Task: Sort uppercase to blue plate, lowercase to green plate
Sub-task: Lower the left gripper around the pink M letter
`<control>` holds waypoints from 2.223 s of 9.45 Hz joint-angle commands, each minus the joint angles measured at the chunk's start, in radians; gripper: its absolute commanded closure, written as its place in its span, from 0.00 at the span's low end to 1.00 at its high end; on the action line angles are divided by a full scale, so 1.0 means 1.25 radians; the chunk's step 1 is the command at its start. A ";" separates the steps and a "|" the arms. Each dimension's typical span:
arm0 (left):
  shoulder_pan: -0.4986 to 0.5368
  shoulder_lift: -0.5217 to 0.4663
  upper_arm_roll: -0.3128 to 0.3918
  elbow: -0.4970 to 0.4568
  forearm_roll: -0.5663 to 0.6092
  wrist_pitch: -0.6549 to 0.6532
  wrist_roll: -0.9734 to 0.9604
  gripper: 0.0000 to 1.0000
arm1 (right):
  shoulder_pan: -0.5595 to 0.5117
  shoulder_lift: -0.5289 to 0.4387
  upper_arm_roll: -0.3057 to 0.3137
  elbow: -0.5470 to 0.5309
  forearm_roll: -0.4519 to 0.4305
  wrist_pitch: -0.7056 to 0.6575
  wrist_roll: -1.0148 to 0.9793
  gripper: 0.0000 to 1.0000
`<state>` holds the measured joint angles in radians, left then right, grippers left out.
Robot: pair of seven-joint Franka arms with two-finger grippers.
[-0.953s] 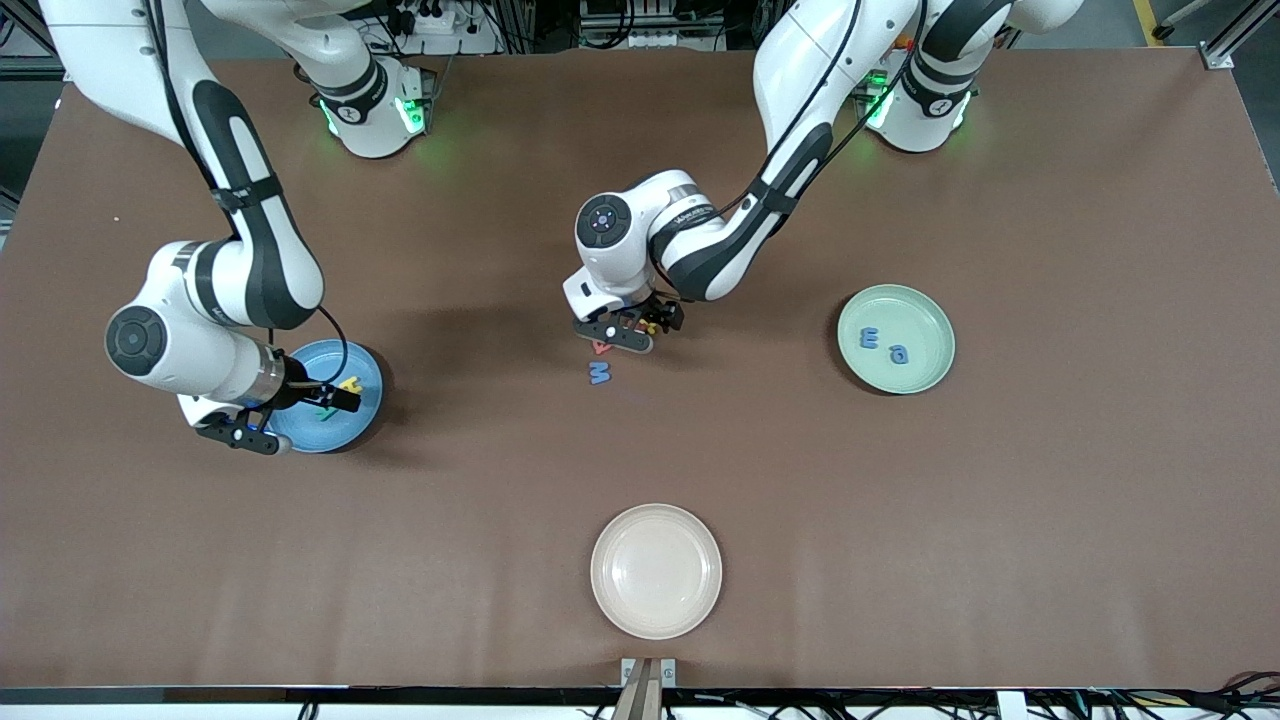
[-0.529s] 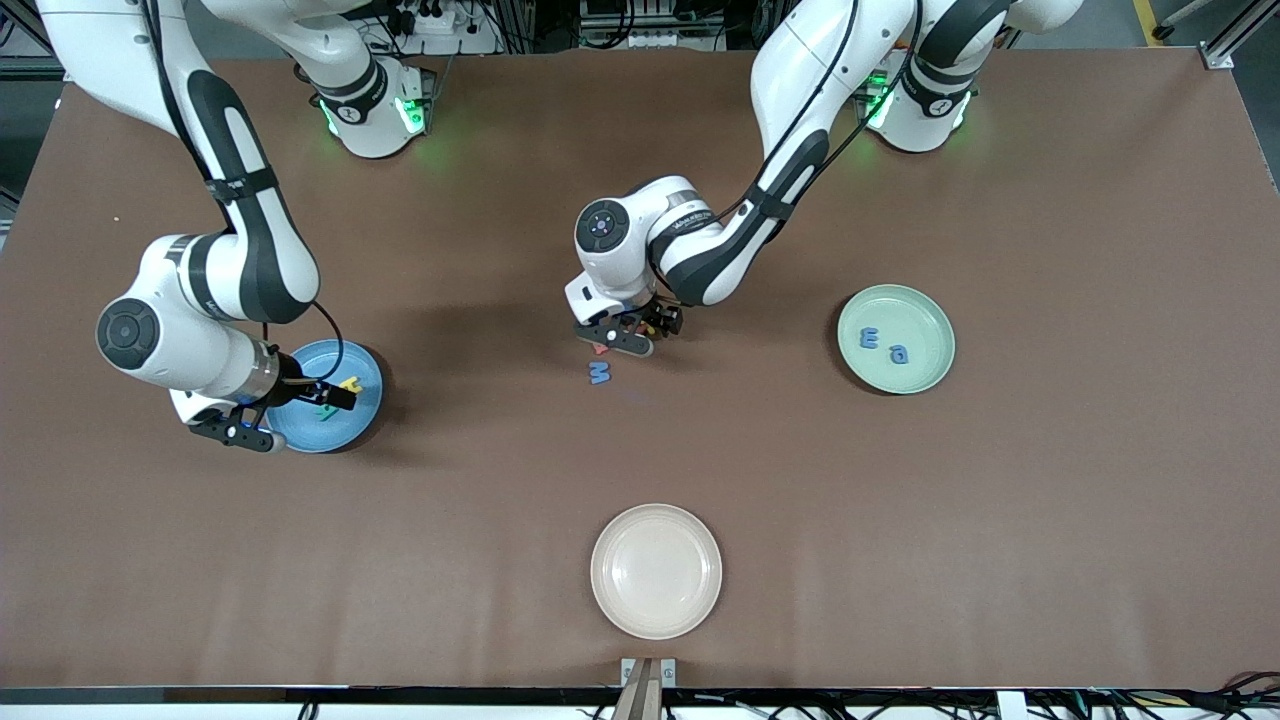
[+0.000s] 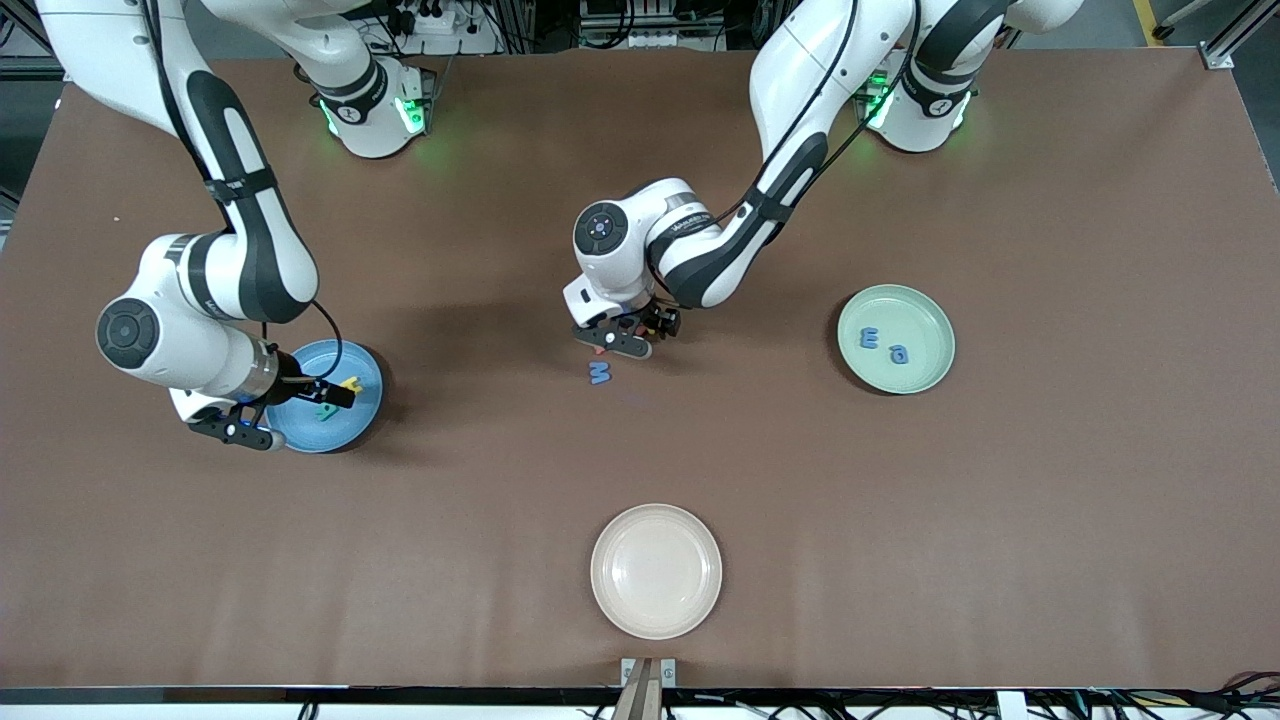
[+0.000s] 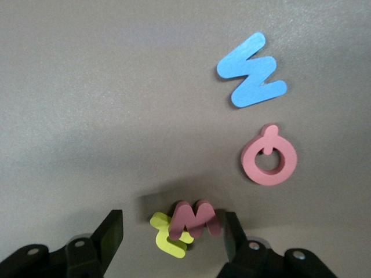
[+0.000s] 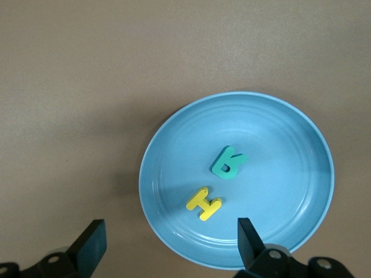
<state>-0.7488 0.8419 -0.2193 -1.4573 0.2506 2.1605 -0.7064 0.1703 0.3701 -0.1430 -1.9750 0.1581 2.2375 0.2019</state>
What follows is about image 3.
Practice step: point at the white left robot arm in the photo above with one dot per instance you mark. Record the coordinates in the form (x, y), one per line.
(800, 70)

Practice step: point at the white power strip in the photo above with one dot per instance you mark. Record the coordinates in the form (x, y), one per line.
(660, 40)
(470, 42)

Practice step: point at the aluminium frame profile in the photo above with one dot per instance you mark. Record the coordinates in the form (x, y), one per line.
(70, 55)
(1225, 50)

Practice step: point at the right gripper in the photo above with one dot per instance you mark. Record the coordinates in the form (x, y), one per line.
(297, 386)

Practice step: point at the teal foam letter R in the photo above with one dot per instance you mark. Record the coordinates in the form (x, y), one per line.
(327, 412)

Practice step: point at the grey metal bracket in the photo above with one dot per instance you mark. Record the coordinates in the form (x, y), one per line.
(628, 668)

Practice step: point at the blue plate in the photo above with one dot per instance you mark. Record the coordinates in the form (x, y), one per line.
(345, 435)

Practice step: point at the green plate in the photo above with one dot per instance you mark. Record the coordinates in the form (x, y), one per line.
(895, 320)

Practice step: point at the cream plate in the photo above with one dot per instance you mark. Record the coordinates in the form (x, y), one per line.
(655, 570)

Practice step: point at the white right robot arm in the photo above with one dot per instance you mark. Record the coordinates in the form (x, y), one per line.
(100, 50)

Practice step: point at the black table edge rail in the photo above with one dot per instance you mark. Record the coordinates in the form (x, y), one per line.
(150, 693)

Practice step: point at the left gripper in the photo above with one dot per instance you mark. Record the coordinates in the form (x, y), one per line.
(662, 320)

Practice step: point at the blue foam letter a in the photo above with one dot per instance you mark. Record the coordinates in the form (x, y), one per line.
(892, 352)

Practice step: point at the blue foam letter E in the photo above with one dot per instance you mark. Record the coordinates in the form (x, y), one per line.
(870, 338)

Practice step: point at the wooden post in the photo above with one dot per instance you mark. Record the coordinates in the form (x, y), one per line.
(640, 700)

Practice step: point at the blue foam letter W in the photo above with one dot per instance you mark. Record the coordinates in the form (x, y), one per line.
(599, 369)

